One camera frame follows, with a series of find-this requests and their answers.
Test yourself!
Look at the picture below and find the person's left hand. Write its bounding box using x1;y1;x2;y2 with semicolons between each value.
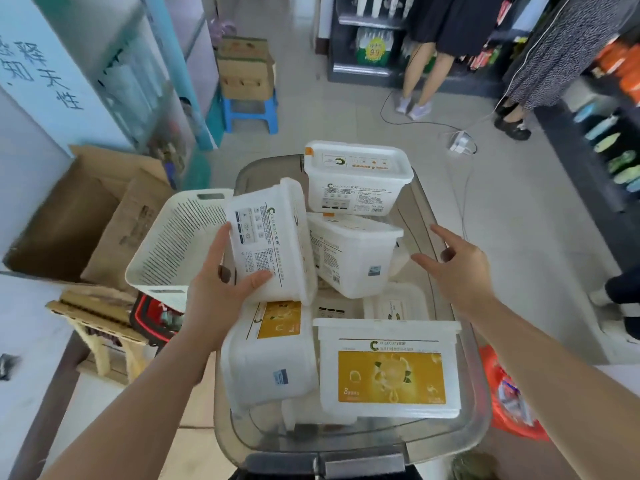
181;223;274;340

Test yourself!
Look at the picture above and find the person's right hand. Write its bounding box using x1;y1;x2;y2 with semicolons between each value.
410;224;497;318

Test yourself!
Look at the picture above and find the white plastic absorber box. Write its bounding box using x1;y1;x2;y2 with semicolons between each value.
224;177;318;306

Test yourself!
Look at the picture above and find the person's right forearm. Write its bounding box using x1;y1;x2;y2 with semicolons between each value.
462;290;640;480

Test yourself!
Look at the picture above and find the person's left forearm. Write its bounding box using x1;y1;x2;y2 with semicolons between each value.
42;322;227;480

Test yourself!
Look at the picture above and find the white perforated plastic basket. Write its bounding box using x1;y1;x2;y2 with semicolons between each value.
125;188;236;313

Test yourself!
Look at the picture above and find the red and black shopping basket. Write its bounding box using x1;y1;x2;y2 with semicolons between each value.
129;293;185;346

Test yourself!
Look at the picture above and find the pile of white boxes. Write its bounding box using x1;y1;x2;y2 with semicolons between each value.
220;140;462;428

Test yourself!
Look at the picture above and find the white power strip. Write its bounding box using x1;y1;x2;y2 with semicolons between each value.
448;131;477;156

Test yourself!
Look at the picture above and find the large translucent grey storage bin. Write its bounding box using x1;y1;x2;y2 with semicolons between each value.
213;154;494;478

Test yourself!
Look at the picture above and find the pale wooden stool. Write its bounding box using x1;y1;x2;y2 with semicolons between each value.
45;287;152;386

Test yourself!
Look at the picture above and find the red plastic bag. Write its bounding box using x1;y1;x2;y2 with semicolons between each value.
478;344;552;442

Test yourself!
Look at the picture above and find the blue plastic stool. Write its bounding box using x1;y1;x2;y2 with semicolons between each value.
220;90;280;136

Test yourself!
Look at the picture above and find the dark shelf unit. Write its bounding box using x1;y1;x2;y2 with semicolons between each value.
534;35;640;273

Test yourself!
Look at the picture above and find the open brown cardboard box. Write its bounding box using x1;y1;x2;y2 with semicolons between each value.
2;145;174;291

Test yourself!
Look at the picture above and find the plain brown cardboard box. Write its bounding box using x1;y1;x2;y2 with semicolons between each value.
216;57;277;102

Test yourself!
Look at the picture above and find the row of pastel bottles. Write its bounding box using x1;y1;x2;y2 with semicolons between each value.
574;97;640;193

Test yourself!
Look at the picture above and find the green pack with yellow tag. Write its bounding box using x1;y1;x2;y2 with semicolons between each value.
354;28;397;68

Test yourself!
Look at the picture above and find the dark store shelf rack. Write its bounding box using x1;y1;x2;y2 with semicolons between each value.
327;0;508;98

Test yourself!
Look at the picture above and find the glass door display cabinet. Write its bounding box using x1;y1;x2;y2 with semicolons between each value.
30;0;222;191

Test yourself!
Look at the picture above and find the cardboard box with green print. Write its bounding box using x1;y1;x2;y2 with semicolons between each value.
218;37;273;64

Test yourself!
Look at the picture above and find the pink plastic bag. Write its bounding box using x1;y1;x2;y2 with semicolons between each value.
207;17;239;48

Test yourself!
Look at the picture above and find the stack of orange packets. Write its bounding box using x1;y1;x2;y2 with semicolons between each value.
594;37;640;104

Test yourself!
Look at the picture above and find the black floor cable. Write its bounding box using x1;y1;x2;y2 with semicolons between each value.
379;89;497;133

